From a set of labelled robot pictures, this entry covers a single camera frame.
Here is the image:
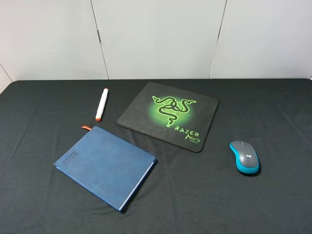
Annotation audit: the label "white marker pen orange caps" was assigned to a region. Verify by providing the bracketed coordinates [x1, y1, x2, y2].
[96, 88, 108, 121]

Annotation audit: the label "grey blue wireless mouse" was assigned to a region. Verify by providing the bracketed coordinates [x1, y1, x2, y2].
[229, 141, 260, 175]

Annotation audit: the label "black green Razer mouse pad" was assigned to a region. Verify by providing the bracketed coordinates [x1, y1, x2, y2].
[116, 82, 219, 153]

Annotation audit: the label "blue hardcover notebook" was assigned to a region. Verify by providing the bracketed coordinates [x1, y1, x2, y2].
[54, 126, 156, 211]

